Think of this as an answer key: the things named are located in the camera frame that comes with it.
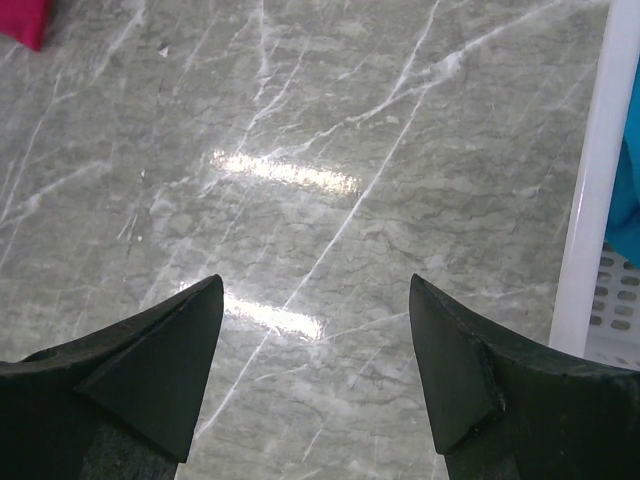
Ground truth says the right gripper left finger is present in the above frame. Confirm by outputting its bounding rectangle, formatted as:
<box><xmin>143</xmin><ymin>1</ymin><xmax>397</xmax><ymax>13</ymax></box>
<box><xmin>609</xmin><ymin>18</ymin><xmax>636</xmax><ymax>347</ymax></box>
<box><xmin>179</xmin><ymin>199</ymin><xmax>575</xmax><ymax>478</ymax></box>
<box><xmin>1</xmin><ymin>275</ymin><xmax>224</xmax><ymax>479</ymax></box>

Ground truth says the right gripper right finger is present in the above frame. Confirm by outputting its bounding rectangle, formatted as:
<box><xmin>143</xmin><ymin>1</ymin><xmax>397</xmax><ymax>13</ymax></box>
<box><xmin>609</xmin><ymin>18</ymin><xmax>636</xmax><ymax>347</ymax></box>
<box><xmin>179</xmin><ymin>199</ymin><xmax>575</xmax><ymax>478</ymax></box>
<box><xmin>409</xmin><ymin>276</ymin><xmax>639</xmax><ymax>479</ymax></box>

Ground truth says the magenta t shirt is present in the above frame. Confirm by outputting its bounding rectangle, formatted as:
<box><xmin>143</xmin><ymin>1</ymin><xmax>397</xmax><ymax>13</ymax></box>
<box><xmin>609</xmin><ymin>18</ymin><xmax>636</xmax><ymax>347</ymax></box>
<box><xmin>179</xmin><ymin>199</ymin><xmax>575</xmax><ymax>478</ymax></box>
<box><xmin>0</xmin><ymin>0</ymin><xmax>52</xmax><ymax>51</ymax></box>

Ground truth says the white plastic basket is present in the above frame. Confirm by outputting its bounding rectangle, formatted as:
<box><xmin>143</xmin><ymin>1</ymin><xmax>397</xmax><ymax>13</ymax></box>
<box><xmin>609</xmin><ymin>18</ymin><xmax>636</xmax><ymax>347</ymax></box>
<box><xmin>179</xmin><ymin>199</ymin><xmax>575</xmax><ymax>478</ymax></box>
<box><xmin>549</xmin><ymin>1</ymin><xmax>639</xmax><ymax>370</ymax></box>

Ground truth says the teal blue t shirt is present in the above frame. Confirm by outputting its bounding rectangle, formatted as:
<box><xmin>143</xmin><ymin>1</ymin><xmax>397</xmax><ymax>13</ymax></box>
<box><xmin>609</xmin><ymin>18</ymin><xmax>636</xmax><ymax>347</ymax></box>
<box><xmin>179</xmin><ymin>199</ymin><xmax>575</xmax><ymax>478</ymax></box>
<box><xmin>605</xmin><ymin>85</ymin><xmax>640</xmax><ymax>267</ymax></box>

